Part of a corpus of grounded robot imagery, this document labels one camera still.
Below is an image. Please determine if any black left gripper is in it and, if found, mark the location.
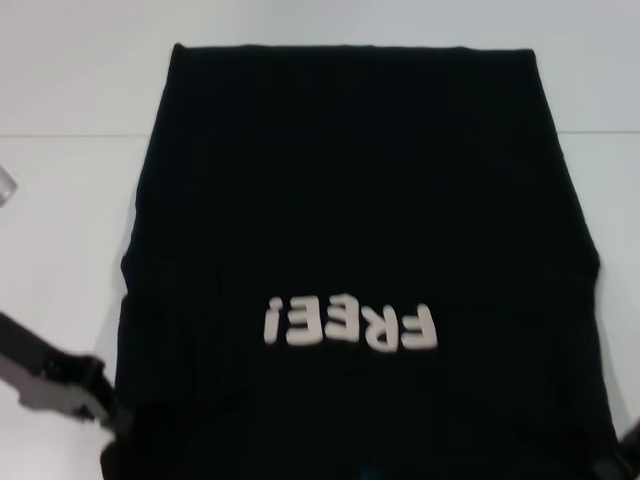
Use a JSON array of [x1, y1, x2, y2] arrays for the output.
[[0, 312, 135, 444]]

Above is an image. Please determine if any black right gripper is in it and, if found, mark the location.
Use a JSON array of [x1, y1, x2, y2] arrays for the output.
[[592, 414, 640, 480]]

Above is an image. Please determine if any black shirt with FREE print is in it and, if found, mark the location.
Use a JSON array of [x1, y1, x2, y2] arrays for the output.
[[99, 43, 627, 480]]

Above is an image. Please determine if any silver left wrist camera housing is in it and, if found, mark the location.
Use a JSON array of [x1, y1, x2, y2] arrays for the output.
[[0, 167, 19, 207]]

